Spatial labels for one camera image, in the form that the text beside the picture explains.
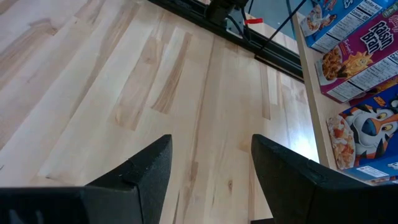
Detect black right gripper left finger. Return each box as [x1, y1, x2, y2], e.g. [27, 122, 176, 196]
[80, 134, 174, 224]

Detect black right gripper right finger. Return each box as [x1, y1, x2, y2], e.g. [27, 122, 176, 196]
[251, 134, 373, 224]

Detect Frosted Flakes cereal box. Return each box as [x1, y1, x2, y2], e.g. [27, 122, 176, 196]
[326, 83, 398, 187]

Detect Rice Krispies cereal box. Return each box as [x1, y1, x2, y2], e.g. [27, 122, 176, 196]
[299, 0, 398, 54]

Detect wooden shelf with black frame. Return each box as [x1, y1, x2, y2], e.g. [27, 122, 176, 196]
[256, 0, 341, 172]

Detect black aluminium table frame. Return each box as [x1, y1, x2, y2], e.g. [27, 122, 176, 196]
[148, 0, 305, 82]

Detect red strap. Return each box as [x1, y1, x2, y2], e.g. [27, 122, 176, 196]
[244, 17, 264, 26]

